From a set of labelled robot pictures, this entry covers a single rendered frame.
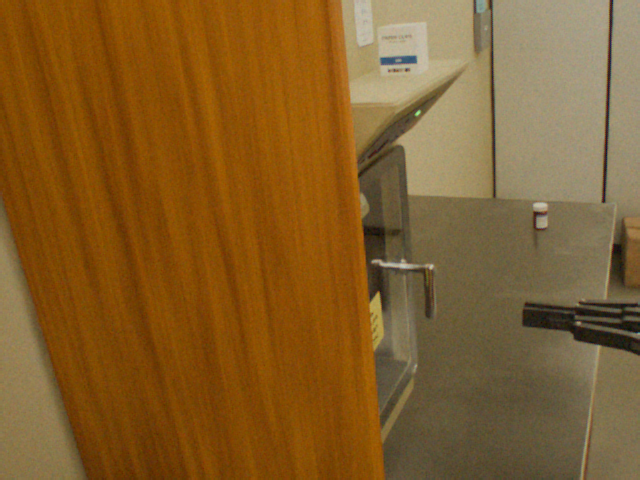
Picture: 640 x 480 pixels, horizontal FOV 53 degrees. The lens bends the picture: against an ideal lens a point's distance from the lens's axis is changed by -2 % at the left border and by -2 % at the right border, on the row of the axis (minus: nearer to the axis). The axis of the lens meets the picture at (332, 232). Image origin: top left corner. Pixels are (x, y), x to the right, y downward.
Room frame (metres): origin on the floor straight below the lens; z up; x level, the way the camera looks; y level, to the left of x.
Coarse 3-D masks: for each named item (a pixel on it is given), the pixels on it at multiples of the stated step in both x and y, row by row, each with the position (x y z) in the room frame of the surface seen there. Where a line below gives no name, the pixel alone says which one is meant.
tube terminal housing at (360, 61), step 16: (352, 0) 0.86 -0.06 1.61; (384, 0) 0.96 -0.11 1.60; (352, 16) 0.85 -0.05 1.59; (384, 16) 0.96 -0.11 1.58; (352, 32) 0.85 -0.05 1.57; (352, 48) 0.84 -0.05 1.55; (368, 48) 0.89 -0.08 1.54; (352, 64) 0.84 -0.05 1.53; (368, 64) 0.89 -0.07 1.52; (400, 400) 0.91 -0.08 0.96; (384, 432) 0.84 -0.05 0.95
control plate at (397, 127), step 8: (424, 104) 0.80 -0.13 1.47; (416, 112) 0.81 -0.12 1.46; (400, 120) 0.72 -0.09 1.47; (392, 128) 0.72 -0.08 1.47; (400, 128) 0.80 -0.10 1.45; (384, 136) 0.71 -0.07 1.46; (392, 136) 0.78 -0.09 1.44; (376, 144) 0.71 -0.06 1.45; (368, 152) 0.70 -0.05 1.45; (360, 160) 0.70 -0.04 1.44; (368, 160) 0.77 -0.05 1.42
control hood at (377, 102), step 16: (432, 64) 0.90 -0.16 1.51; (448, 64) 0.88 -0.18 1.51; (464, 64) 0.90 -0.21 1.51; (352, 80) 0.83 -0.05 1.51; (368, 80) 0.81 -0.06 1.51; (384, 80) 0.80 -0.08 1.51; (400, 80) 0.78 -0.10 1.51; (416, 80) 0.77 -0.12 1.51; (432, 80) 0.77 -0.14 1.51; (448, 80) 0.83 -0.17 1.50; (352, 96) 0.70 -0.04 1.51; (368, 96) 0.69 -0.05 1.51; (384, 96) 0.68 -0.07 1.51; (400, 96) 0.67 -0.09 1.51; (416, 96) 0.70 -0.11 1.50; (432, 96) 0.82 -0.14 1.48; (352, 112) 0.66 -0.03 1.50; (368, 112) 0.65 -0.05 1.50; (384, 112) 0.64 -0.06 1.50; (400, 112) 0.67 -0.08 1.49; (368, 128) 0.65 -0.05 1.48; (384, 128) 0.66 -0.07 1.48; (368, 144) 0.66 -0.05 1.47
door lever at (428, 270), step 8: (408, 264) 0.92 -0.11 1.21; (432, 264) 0.91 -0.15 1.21; (400, 272) 0.91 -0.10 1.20; (416, 272) 0.91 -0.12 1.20; (424, 272) 0.90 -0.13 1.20; (432, 272) 0.90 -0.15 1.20; (424, 280) 0.90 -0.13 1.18; (432, 280) 0.90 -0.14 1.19; (424, 288) 0.90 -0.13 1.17; (432, 288) 0.89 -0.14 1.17; (432, 296) 0.89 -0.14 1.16; (432, 304) 0.89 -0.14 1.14; (432, 312) 0.89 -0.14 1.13
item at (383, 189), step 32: (384, 160) 0.88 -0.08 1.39; (384, 192) 0.88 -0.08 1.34; (384, 224) 0.87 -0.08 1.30; (384, 256) 0.86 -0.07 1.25; (384, 288) 0.85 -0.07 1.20; (384, 320) 0.84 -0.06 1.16; (384, 352) 0.83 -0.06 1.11; (416, 352) 0.96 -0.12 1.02; (384, 384) 0.82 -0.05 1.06; (384, 416) 0.81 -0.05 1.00
